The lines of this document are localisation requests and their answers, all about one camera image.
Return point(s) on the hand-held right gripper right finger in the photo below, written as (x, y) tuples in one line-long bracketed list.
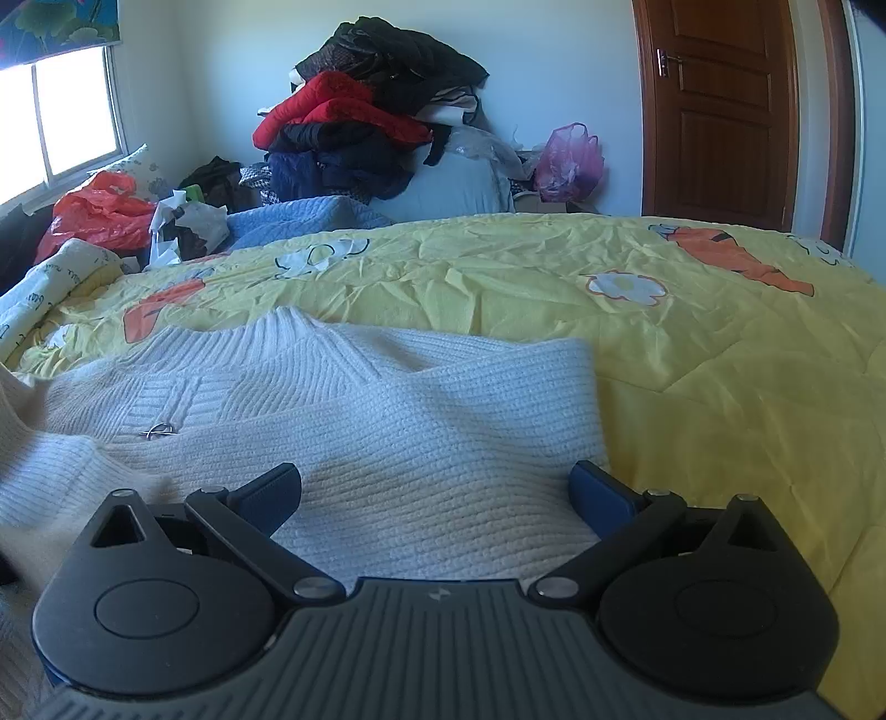
[(599, 493)]

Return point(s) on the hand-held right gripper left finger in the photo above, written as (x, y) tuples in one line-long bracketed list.
[(266, 495)]

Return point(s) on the white knit sweater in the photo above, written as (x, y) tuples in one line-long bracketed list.
[(415, 429)]

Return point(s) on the navy dark clothes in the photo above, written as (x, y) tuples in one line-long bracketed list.
[(332, 163)]

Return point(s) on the yellow carrot print quilt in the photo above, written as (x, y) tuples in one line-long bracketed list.
[(692, 360)]

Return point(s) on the blue knitted blanket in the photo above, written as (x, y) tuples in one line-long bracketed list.
[(297, 218)]

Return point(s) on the white plastic bag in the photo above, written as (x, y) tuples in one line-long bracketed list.
[(197, 221)]

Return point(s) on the cardboard box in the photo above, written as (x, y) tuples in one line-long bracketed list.
[(554, 206)]

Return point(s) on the white printed quilt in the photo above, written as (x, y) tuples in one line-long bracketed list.
[(48, 284)]

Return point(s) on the black bag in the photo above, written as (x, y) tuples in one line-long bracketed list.
[(214, 180)]

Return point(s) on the pink plastic bag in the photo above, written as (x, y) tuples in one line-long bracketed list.
[(564, 166)]

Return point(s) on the red plastic bag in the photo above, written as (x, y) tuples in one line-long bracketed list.
[(90, 214)]

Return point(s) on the grey covered bedding bundle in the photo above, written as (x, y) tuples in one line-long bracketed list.
[(450, 190)]

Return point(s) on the floral print pillow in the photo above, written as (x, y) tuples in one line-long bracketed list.
[(142, 169)]

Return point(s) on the dark cloth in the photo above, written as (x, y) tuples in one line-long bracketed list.
[(17, 242)]

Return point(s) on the brown wooden door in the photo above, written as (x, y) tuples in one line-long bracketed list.
[(727, 124)]

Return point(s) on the window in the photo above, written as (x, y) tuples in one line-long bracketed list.
[(62, 118)]

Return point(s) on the floral window blind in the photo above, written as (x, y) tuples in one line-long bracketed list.
[(48, 21)]

